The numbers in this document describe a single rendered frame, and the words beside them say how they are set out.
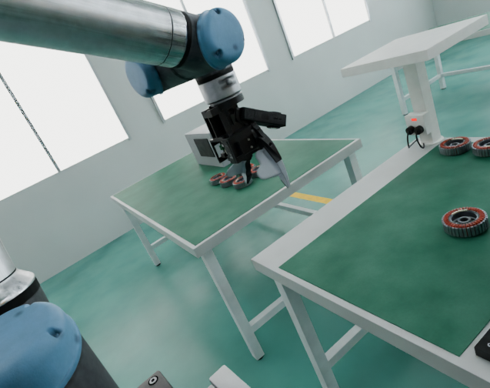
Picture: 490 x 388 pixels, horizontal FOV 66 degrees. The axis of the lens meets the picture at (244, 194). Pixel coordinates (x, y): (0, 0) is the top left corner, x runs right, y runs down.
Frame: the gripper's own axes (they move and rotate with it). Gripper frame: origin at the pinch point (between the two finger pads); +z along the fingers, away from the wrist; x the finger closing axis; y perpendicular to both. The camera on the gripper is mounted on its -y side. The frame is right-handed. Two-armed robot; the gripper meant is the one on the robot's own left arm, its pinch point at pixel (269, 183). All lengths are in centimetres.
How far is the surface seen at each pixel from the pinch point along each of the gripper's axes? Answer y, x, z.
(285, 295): -13, -39, 57
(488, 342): -11, 33, 38
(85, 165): -34, -396, 22
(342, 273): -17.2, -8.8, 40.2
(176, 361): 21, -131, 115
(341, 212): -46, -33, 40
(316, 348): -16, -38, 85
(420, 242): -37, 4, 40
